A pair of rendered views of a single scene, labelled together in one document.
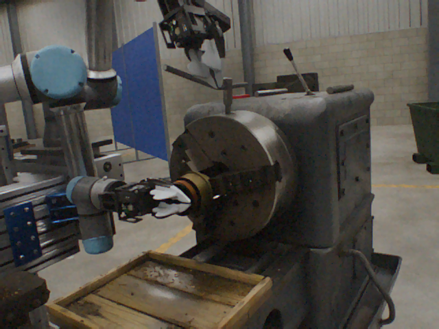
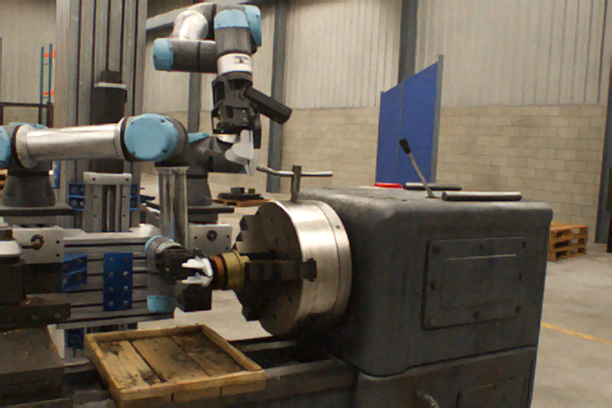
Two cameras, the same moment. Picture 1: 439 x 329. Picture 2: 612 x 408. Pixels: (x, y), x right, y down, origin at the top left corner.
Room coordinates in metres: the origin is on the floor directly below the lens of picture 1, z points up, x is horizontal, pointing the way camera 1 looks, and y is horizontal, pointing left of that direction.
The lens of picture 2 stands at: (-0.35, -0.65, 1.36)
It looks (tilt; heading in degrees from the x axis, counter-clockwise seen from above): 6 degrees down; 25
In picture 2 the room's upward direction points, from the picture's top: 3 degrees clockwise
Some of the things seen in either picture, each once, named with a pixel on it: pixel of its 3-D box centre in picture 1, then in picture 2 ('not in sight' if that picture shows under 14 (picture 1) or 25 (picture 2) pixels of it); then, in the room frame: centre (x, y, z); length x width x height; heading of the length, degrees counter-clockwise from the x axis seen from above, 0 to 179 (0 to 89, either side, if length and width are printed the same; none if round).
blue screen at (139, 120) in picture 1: (129, 103); (398, 166); (7.58, 1.68, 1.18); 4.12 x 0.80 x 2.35; 26
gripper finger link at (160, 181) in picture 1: (156, 188); (198, 259); (0.79, 0.14, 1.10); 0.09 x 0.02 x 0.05; 54
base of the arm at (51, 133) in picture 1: (64, 129); (189, 188); (1.28, 0.52, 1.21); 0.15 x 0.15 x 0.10
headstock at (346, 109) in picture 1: (288, 153); (414, 265); (1.27, -0.24, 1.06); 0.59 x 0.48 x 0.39; 145
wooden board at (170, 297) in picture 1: (160, 300); (168, 360); (0.70, 0.15, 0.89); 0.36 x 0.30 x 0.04; 55
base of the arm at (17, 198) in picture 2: not in sight; (28, 187); (0.87, 0.79, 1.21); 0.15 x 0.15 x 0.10
